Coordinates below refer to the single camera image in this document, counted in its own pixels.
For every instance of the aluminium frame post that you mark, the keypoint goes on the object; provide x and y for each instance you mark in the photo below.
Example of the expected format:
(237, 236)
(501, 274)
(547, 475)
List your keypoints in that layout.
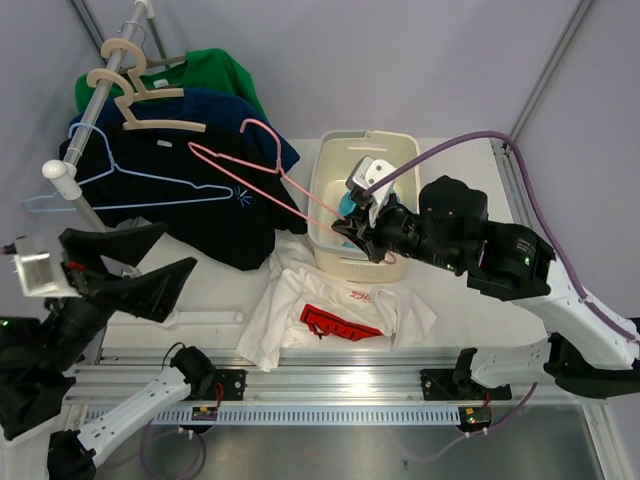
(141, 22)
(552, 66)

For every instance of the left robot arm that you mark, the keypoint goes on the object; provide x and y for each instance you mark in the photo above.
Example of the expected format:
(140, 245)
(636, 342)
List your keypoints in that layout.
(36, 358)

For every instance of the white red print t shirt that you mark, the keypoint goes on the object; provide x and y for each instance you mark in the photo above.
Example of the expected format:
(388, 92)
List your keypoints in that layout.
(303, 307)

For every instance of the beige wooden hanger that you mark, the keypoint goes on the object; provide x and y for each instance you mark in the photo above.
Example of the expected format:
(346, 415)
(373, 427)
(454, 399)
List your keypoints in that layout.
(112, 44)
(135, 91)
(124, 103)

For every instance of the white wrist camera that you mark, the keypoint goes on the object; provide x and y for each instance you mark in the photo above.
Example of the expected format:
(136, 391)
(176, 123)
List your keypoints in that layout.
(40, 274)
(365, 186)

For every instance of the black t shirt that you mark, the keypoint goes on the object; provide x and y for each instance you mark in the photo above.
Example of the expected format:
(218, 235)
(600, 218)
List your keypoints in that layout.
(239, 232)

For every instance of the pink wire hanger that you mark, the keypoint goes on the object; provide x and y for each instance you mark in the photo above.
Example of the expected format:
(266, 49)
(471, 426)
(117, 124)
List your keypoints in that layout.
(207, 155)

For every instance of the white slotted cable duct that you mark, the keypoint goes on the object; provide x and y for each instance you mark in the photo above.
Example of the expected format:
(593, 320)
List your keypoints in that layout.
(311, 415)

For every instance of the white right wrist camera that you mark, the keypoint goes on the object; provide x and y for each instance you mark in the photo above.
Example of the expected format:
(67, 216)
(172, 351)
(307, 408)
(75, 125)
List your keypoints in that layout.
(365, 186)

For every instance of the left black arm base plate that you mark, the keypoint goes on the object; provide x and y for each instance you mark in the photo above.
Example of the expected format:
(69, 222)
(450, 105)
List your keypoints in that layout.
(228, 385)

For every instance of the aluminium frame post left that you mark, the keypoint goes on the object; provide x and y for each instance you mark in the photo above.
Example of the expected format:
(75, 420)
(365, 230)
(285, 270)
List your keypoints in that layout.
(141, 22)

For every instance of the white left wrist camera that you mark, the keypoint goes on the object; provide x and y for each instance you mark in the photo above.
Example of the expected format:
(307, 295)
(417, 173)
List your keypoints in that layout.
(40, 274)

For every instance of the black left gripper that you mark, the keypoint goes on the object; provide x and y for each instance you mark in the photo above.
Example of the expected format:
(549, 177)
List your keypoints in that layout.
(153, 293)

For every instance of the light blue t shirt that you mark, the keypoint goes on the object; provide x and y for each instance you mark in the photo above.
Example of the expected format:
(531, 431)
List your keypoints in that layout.
(345, 207)

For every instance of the beige wooden hanger middle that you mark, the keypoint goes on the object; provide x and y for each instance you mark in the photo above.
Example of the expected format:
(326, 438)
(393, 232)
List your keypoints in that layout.
(135, 91)

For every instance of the beige wooden hanger rear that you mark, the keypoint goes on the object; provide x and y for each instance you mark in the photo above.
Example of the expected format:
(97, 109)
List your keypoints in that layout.
(112, 44)

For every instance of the navy blue t shirt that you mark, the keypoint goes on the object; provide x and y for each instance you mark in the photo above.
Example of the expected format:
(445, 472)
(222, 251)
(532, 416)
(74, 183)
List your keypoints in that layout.
(216, 109)

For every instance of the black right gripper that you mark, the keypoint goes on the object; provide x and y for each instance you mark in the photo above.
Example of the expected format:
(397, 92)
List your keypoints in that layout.
(366, 235)

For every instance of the green t shirt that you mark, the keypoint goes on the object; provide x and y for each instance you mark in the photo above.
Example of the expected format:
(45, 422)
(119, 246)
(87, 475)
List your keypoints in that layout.
(211, 69)

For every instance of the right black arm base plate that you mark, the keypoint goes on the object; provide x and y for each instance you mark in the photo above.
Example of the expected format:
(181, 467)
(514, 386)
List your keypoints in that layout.
(447, 385)

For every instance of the cream plastic laundry basket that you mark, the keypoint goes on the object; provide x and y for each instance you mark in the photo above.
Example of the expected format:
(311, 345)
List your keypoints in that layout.
(338, 154)

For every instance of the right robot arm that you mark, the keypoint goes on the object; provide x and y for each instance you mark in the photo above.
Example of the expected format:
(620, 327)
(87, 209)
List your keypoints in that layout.
(589, 351)

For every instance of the grey metal clothes rail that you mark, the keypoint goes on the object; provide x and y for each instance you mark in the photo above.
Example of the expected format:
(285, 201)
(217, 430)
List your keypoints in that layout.
(61, 173)

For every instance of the beige wooden hanger front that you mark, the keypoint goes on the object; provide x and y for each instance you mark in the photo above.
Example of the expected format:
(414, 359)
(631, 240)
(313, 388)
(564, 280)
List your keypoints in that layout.
(124, 103)

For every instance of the aluminium frame post right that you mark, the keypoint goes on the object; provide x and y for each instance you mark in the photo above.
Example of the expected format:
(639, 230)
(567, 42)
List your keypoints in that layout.
(552, 66)

